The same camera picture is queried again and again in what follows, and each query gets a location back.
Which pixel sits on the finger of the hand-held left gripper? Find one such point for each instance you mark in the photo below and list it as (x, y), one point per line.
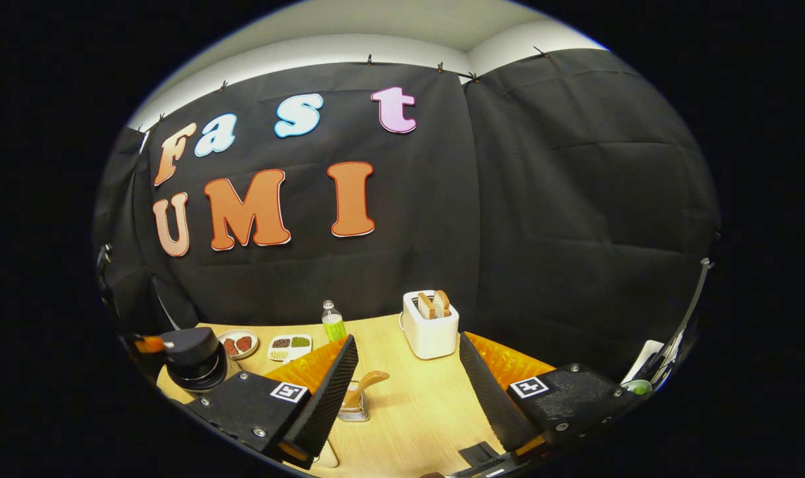
(150, 344)

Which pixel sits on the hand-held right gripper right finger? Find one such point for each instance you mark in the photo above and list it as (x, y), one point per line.
(492, 398)

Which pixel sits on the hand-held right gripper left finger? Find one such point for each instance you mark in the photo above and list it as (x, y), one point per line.
(329, 398)

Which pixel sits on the wooden spoon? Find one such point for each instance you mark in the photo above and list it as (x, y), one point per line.
(369, 380)

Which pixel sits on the dark lidded rice cooker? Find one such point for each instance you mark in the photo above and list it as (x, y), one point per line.
(193, 358)

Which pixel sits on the black table clamp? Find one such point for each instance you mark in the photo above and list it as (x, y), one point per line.
(478, 453)

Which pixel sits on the white divided bean dish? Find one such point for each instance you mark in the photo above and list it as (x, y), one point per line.
(289, 346)

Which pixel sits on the green label drink bottle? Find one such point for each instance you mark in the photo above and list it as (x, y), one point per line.
(334, 326)

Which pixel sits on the small white bowl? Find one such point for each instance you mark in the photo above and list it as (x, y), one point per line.
(237, 345)

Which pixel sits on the white toaster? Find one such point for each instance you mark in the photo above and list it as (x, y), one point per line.
(429, 335)

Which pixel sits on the toast bread slice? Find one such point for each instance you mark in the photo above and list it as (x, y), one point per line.
(442, 302)
(426, 307)

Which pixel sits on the white box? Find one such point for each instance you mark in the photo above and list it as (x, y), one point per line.
(644, 358)

